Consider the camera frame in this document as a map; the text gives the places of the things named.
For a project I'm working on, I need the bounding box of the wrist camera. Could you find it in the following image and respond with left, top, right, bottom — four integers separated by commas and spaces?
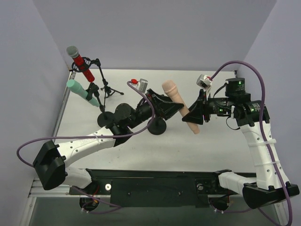
196, 74, 212, 96
131, 79, 148, 93

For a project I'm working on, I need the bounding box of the red glitter microphone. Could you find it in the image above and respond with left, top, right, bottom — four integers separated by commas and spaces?
66, 46, 95, 82

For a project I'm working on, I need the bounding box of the black round-base stand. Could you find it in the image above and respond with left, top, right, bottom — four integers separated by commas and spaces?
147, 118, 166, 135
86, 82, 114, 127

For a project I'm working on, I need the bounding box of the black tripod microphone stand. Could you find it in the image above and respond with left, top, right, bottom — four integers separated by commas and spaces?
71, 57, 124, 108

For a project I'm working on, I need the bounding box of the mint green toy microphone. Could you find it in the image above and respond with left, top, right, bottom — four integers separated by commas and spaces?
66, 80, 100, 107

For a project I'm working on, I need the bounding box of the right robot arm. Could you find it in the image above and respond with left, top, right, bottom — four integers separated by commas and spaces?
182, 75, 300, 209

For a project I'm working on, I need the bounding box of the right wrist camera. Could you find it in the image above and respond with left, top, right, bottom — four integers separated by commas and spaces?
196, 74, 212, 96

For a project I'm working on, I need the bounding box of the peach toy microphone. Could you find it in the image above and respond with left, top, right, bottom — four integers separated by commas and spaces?
162, 80, 200, 134

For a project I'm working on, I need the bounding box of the black round-base stand front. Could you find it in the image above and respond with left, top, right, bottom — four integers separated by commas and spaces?
147, 118, 166, 135

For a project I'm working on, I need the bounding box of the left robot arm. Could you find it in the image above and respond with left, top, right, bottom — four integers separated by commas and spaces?
33, 89, 184, 190

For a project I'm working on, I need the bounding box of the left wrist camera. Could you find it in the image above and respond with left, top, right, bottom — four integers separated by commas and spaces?
131, 79, 148, 93

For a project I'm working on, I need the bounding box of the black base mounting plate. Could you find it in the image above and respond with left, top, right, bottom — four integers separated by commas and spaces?
83, 169, 232, 208

